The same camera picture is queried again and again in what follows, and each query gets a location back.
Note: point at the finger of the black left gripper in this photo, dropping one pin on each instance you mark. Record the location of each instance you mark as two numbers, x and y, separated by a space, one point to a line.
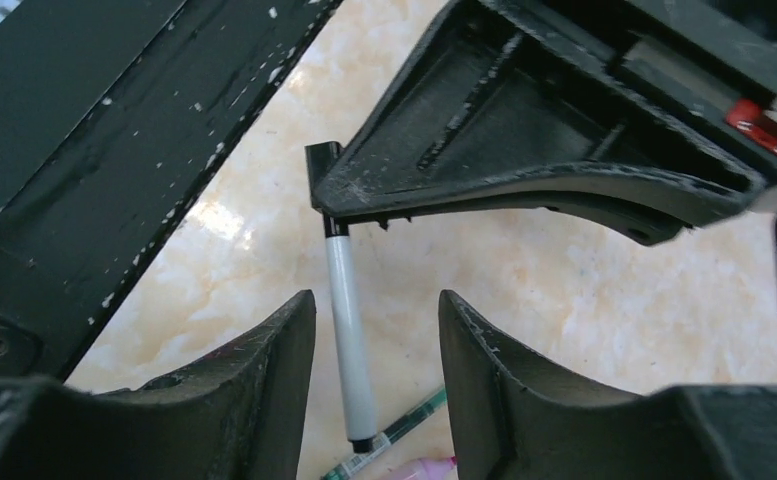
513 104

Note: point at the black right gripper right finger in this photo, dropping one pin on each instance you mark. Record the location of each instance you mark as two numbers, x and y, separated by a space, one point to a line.
515 414

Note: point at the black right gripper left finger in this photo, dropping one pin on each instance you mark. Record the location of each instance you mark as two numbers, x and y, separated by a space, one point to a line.
235 413

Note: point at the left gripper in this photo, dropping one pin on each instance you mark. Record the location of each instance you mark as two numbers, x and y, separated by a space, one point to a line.
712 62

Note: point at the pink highlighter pen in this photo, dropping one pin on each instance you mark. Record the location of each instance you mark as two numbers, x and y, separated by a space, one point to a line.
423 469

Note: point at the white marker black cap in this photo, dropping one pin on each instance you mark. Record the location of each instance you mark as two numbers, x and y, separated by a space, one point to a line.
358 400

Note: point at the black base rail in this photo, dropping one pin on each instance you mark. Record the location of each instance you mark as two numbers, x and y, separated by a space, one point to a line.
114 116

